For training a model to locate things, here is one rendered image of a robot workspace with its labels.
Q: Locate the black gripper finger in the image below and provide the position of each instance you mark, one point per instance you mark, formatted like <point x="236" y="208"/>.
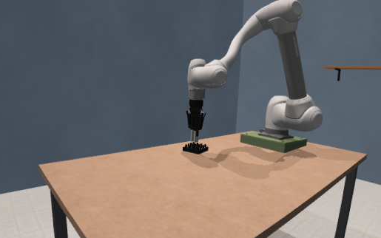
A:
<point x="198" y="124"/>
<point x="191" y="123"/>

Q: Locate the black knob box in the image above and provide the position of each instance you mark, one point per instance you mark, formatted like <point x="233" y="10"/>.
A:
<point x="195" y="148"/>

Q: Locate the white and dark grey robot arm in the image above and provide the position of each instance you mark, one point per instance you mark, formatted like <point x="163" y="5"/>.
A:
<point x="300" y="113"/>

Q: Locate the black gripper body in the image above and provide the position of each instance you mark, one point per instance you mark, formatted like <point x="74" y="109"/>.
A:
<point x="196" y="105"/>

